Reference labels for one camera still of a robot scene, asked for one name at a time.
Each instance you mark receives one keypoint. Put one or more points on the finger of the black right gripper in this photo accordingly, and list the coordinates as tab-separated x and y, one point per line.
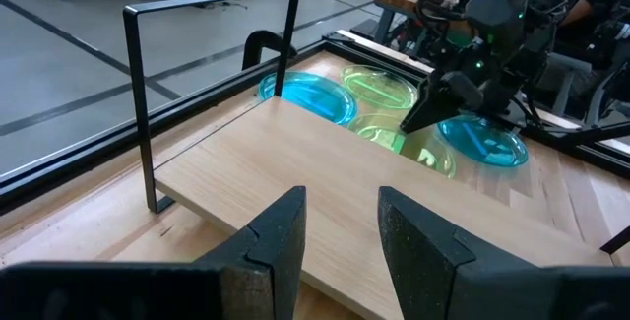
428	108

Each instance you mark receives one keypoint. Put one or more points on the person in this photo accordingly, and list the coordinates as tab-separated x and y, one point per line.
576	12

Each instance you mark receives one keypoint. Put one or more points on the grey metal stand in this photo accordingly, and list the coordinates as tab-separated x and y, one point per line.
566	83

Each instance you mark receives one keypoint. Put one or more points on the black table clamp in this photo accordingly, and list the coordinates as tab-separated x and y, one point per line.
256	39

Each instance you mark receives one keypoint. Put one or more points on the black aluminium rig frame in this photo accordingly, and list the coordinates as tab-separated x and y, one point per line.
49	179

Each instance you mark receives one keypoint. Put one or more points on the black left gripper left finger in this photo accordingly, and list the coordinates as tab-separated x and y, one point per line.
275	241

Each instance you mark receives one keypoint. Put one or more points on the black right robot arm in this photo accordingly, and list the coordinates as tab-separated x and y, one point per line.
497	10

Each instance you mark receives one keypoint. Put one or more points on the green translucent plastic plate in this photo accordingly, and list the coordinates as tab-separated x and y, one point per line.
379	86
379	130

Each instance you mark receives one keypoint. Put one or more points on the blue translucent plastic plate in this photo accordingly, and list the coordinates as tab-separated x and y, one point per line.
482	143
315	98

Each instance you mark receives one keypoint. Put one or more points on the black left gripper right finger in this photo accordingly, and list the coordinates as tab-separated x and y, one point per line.
428	271

